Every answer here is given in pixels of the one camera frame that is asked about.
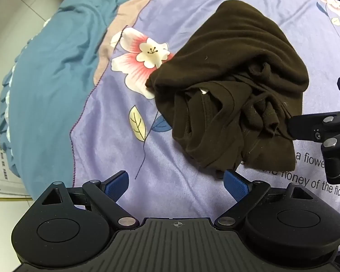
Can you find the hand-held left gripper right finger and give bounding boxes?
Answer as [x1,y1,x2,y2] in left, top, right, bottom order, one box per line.
[215,169,315,231]

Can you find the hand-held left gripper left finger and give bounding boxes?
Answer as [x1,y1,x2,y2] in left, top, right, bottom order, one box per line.
[41,171,139,231]

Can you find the dark brown garment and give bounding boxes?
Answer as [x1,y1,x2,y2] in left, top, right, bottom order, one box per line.
[145,0,310,180]

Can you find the teal bed sheet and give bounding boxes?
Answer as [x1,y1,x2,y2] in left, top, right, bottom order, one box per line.
[0,0,170,199]

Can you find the printed paper sheet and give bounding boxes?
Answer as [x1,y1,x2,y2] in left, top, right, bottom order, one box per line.
[0,109,32,202]

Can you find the purple floral blanket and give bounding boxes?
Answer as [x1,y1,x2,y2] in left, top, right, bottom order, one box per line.
[69,0,340,224]

